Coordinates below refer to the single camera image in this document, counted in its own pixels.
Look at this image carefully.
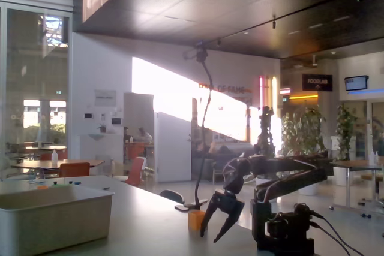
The orange cube block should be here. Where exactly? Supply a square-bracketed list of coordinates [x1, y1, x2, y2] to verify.
[188, 210, 208, 231]

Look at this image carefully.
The white plastic bin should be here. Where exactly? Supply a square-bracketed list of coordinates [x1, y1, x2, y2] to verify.
[0, 184, 115, 256]

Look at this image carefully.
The dark green chair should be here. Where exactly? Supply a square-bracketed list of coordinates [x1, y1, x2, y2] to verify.
[158, 189, 185, 205]

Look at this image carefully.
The white door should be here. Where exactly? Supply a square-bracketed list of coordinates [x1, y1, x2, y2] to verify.
[154, 111, 193, 183]

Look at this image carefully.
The dark tall plant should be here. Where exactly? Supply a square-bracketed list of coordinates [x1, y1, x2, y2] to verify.
[256, 106, 277, 158]

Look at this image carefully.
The black gooseneck clamp holder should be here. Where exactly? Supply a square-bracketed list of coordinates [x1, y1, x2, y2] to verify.
[175, 56, 214, 212]

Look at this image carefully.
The red chair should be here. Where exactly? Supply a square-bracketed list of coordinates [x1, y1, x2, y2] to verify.
[124, 156, 146, 188]

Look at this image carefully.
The large plant in white pot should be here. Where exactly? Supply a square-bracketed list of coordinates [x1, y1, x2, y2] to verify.
[281, 107, 327, 196]

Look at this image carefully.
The seated person in white shirt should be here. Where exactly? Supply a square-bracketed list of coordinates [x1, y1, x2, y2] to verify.
[137, 127, 154, 145]

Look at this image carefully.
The yellow neon tube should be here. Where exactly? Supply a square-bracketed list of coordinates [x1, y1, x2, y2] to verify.
[272, 76, 278, 113]

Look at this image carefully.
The grey table with metal legs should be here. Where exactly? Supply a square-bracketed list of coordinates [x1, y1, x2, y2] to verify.
[329, 159, 384, 219]

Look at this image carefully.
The climbing plant in white pot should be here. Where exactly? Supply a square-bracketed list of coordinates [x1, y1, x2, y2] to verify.
[333, 104, 359, 187]

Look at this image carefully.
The orange chair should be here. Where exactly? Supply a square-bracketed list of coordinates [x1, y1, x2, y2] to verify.
[58, 162, 91, 178]

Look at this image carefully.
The black foodlab sign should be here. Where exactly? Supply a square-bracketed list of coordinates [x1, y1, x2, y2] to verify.
[302, 73, 334, 92]

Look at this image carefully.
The wooden table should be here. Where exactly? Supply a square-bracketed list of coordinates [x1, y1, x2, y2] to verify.
[25, 145, 68, 152]
[11, 159, 106, 179]

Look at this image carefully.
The black cable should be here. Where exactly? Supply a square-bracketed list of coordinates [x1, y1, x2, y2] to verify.
[310, 210, 365, 256]
[310, 221, 352, 256]

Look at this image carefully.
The camera on gooseneck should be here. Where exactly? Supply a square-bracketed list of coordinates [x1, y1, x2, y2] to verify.
[182, 43, 209, 64]

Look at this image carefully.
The white wall poster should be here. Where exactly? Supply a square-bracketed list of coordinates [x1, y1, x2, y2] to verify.
[94, 89, 118, 108]

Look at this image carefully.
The wall screen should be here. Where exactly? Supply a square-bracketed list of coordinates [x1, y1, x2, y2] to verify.
[344, 75, 370, 92]

